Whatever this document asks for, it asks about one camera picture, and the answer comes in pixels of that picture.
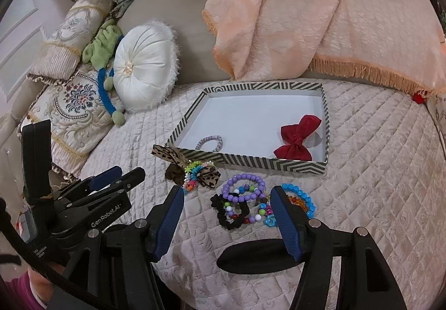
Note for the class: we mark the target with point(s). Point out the green plush toy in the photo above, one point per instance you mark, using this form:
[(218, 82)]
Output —
[(102, 47)]

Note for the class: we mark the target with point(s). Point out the black scrunchie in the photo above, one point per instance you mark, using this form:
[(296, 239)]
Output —
[(223, 217)]

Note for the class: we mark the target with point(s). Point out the peach fringed blanket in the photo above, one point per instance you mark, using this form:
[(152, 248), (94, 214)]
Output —
[(313, 10)]

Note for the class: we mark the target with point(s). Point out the beige quilted sofa cover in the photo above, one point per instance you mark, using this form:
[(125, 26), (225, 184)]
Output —
[(366, 174)]

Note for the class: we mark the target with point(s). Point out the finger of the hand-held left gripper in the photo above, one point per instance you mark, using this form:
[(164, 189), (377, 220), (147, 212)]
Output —
[(104, 176), (132, 178)]

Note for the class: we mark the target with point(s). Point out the small red object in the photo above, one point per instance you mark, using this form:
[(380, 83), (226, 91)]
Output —
[(419, 96)]

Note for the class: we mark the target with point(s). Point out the striped cardboard tray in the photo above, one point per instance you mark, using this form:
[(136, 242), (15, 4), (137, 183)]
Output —
[(244, 115)]

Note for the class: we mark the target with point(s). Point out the grey sofa backrest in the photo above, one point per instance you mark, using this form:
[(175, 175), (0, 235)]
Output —
[(188, 27)]

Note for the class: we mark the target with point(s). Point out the floral embroidered pillow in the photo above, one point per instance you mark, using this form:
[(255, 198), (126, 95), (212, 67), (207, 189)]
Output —
[(73, 104)]

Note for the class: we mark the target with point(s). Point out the white round cushion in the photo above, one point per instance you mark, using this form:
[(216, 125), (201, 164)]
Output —
[(146, 62)]

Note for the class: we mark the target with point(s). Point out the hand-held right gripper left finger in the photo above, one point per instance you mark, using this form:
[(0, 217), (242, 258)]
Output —
[(170, 223)]

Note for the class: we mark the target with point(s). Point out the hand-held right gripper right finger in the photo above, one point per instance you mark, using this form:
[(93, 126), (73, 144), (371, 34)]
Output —
[(286, 223)]

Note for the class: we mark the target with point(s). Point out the beige bolster pillow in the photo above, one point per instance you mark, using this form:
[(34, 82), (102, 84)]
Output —
[(69, 34)]

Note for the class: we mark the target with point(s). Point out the red fabric bow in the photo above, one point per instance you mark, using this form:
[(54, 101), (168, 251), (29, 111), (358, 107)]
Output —
[(296, 135)]

